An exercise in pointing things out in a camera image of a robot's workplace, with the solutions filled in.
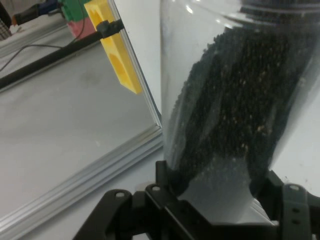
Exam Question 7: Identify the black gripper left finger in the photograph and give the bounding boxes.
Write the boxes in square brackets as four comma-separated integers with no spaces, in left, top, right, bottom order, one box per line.
[72,159,213,240]

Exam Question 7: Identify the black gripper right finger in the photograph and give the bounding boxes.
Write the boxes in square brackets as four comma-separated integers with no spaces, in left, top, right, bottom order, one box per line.
[249,169,320,240]

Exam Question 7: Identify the black seeds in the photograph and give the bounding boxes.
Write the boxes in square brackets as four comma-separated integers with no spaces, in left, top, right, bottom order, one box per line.
[163,4,316,201]

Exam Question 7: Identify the clear plastic jar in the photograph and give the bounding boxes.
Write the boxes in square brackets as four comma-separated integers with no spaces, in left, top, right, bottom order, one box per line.
[158,0,320,225]

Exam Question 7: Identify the yellow plastic box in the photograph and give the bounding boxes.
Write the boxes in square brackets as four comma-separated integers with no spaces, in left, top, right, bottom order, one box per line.
[83,0,144,95]

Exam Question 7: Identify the black clamp rod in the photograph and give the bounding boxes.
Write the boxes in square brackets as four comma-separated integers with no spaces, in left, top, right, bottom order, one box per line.
[0,19,125,91]

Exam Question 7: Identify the pink block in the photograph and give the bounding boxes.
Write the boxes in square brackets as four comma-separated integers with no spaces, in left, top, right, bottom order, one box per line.
[66,18,99,40]

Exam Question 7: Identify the green block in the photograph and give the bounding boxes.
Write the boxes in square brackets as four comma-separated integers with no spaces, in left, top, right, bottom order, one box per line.
[57,0,88,23]

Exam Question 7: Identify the white mesh panel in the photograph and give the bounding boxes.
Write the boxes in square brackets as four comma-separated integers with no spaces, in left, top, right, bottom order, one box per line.
[0,17,13,41]

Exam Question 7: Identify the short aluminium frame rail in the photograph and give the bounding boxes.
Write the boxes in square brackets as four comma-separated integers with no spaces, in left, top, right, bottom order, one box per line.
[0,123,165,240]

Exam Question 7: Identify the thin grey cable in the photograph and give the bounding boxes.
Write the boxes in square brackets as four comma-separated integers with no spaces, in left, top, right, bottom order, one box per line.
[0,14,87,72]

